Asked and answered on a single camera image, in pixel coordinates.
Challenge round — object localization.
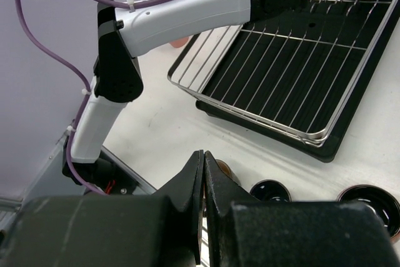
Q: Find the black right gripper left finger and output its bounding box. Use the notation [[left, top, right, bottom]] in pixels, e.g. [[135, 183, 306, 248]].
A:
[[1, 150, 204, 266]]

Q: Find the chrome wire dish rack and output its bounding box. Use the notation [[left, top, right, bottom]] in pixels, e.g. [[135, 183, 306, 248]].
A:
[[167, 0, 400, 149]]

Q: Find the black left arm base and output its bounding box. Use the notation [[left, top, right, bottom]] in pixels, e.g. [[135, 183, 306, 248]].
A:
[[73, 149, 156, 195]]

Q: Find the black ceramic mug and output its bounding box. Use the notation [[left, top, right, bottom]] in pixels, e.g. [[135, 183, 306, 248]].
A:
[[249, 179, 292, 203]]

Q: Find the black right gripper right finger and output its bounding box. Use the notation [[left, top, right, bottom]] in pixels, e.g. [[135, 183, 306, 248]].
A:
[[203, 152, 397, 266]]

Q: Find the blue ceramic mug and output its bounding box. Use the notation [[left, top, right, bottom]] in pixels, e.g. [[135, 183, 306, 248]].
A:
[[337, 184, 399, 243]]

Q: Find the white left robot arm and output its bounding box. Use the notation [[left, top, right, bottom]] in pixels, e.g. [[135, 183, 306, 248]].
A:
[[66, 0, 307, 184]]

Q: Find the red orange glazed cup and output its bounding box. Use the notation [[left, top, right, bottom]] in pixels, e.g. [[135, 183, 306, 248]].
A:
[[216, 159, 241, 186]]

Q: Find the black drip tray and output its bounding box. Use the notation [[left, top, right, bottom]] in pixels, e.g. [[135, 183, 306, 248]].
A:
[[195, 0, 400, 164]]

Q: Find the pink plastic tumbler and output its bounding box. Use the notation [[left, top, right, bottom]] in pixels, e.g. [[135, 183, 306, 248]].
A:
[[169, 36, 191, 49]]

